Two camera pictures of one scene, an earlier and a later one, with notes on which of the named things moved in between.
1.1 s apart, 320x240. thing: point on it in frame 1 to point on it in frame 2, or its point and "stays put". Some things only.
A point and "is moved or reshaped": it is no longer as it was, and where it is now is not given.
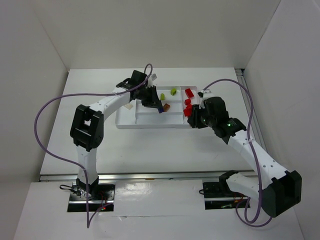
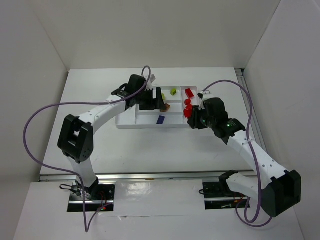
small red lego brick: (187, 101) stays put
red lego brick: (189, 93) stays put
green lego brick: (173, 91) stays put
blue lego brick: (160, 109) is moved or reshaped
